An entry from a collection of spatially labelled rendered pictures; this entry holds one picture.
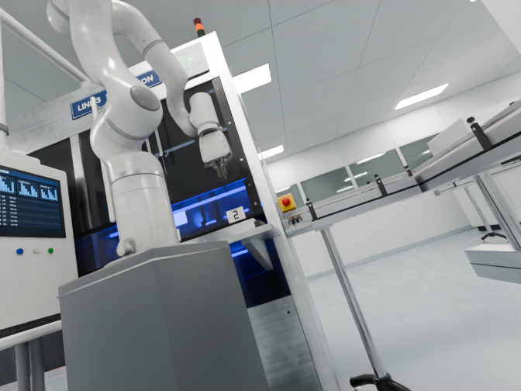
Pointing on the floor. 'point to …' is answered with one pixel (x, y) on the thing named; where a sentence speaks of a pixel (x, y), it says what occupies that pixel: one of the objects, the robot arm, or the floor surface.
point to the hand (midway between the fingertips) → (222, 173)
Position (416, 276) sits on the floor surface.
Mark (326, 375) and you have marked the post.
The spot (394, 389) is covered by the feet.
